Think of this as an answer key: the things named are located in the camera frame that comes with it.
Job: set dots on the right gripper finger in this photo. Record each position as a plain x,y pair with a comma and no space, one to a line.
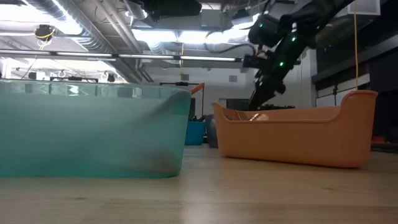
258,98
273,93

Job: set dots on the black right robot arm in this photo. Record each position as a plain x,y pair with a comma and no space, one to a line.
298,21

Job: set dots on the black equipment box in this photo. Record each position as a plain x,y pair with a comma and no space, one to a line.
237,104

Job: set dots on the orange plastic bin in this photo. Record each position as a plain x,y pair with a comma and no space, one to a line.
295,143

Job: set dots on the grey plastic bin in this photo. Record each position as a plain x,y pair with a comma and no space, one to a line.
212,130

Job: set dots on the blue plastic bin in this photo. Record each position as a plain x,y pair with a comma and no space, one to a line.
195,133

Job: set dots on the thin black stand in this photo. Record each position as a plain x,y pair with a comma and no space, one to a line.
182,83

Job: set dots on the small red object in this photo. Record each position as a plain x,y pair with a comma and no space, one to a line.
378,139

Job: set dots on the long ceiling light bar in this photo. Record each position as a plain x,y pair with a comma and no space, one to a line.
84,54

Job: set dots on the teal plastic bin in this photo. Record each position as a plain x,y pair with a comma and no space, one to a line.
77,140

